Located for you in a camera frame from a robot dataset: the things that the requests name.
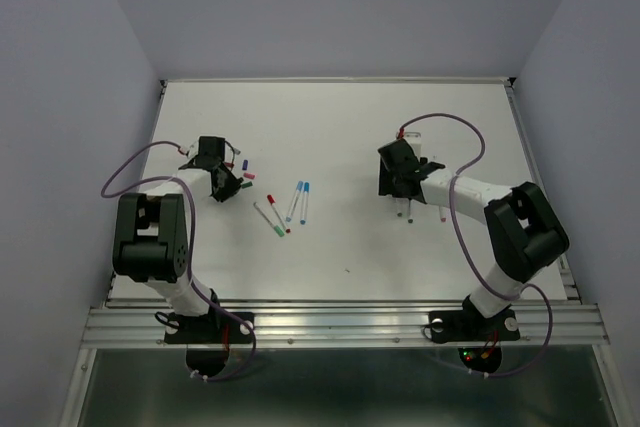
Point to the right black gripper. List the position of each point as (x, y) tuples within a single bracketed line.
[(386, 184)]

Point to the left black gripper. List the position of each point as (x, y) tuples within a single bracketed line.
[(233, 185)]

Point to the red capped pen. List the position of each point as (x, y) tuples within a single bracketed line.
[(280, 216)]

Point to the light blue capped pen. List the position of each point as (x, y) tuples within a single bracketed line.
[(294, 201)]

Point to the green white pen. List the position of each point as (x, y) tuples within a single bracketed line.
[(275, 227)]

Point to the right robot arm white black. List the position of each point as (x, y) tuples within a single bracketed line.
[(524, 230)]

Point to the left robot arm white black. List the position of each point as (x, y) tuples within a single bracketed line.
[(155, 226)]

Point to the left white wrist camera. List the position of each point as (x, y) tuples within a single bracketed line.
[(189, 151)]

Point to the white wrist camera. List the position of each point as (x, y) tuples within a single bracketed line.
[(189, 151), (414, 140)]

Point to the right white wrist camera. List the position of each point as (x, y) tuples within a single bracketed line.
[(414, 140)]

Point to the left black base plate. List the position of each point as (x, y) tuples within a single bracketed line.
[(218, 348)]

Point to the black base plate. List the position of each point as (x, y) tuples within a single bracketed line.
[(480, 338), (218, 348)]

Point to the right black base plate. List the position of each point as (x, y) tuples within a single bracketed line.
[(480, 338)]

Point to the aluminium front rail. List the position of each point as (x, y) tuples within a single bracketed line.
[(319, 325)]

